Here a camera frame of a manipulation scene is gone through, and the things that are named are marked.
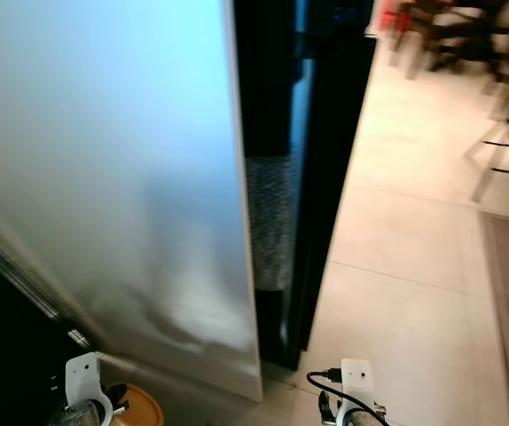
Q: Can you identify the orange lidded plastic tub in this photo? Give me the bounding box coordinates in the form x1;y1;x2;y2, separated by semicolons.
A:
108;383;165;426

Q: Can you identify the white fridge door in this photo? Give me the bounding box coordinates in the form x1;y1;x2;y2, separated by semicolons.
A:
0;0;263;401

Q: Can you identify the black fridge body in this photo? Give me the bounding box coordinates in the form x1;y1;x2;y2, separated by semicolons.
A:
231;0;379;371

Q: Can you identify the dark cabinet with ribbed edge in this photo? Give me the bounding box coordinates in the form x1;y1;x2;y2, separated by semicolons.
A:
0;202;105;426

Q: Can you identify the dark wooden chair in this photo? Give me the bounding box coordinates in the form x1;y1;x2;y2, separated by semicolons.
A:
379;0;509;94

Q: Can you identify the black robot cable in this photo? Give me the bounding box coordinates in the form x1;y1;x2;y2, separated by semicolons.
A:
306;369;390;426

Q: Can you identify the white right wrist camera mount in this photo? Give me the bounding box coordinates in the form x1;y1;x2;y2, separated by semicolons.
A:
340;358;376;414

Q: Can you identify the white metal frame stand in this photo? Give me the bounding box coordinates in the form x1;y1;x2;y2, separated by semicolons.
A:
463;111;509;205

